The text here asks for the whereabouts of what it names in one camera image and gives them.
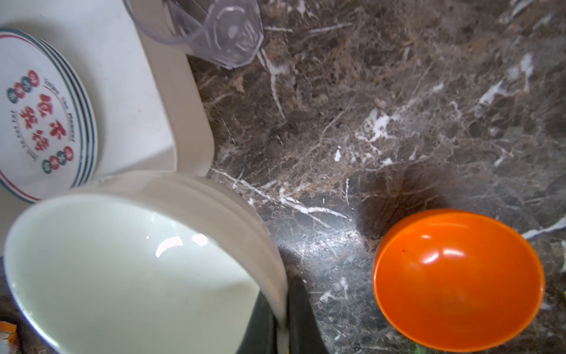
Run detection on cream white bowl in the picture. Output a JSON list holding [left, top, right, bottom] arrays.
[[4, 171, 289, 353]]

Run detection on white plastic bin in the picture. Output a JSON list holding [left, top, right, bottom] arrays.
[[0, 0, 216, 249]]

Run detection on clear cup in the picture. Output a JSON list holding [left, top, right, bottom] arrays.
[[124, 0, 264, 69]]

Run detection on white plate red green characters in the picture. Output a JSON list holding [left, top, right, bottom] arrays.
[[1, 29, 89, 203]]

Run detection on orange snack packet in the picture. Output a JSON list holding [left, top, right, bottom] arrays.
[[0, 321, 22, 354]]

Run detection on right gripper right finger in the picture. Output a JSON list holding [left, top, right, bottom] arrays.
[[287, 277, 329, 354]]

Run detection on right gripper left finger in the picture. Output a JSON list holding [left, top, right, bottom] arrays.
[[236, 292, 277, 354]]

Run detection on green rim Hao Wei plate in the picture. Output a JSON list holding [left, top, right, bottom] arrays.
[[35, 37, 99, 184]]

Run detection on orange bowl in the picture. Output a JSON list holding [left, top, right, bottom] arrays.
[[373, 209, 545, 353]]

